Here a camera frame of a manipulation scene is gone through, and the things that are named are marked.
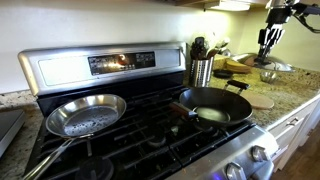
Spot perforated steel utensil holder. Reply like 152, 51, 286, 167
189, 58, 213, 87

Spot right stove knob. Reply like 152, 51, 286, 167
252, 145, 270, 162

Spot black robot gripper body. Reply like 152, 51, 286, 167
258, 7, 291, 47

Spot silver lid with wooden knob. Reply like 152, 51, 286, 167
232, 53, 294, 72

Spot dark kitchen utensils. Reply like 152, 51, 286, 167
190, 37, 230, 60

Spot left stove knob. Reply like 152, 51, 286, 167
226, 162, 246, 180

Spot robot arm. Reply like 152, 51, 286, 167
255, 0, 320, 65

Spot black wok pan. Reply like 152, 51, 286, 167
169, 80, 253, 127

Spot silver frying pan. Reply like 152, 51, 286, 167
23, 94, 127, 180

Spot small black dish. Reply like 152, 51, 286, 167
213, 69, 233, 79

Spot stack of wooden plates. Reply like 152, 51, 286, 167
226, 60, 251, 73

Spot round wooden trivet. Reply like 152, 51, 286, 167
241, 92, 274, 109

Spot white cabinet drawer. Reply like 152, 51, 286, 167
267, 100, 319, 172

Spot grey appliance at left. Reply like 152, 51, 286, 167
0, 109, 25, 157

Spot stove knob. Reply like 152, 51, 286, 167
226, 162, 246, 180
252, 145, 270, 162

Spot small fluted metal tin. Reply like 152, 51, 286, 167
260, 71, 278, 84

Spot stainless steel gas stove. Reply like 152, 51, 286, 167
19, 42, 278, 180

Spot under cabinet light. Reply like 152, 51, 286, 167
210, 1, 250, 11

